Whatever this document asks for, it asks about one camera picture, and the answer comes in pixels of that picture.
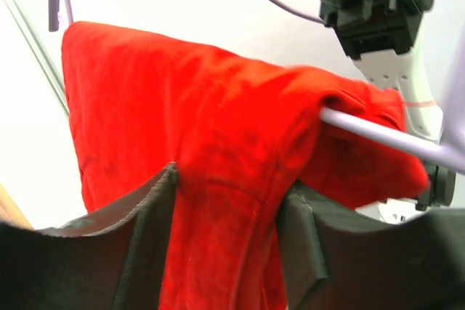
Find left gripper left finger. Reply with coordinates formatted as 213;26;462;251
1;163;178;309

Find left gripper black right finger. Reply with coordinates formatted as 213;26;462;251
276;182;464;310

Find lilac hanger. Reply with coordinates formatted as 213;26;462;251
47;0;465;176

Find wooden clothes rack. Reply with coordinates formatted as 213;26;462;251
0;184;33;230

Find red trousers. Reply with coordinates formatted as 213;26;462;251
62;22;428;309

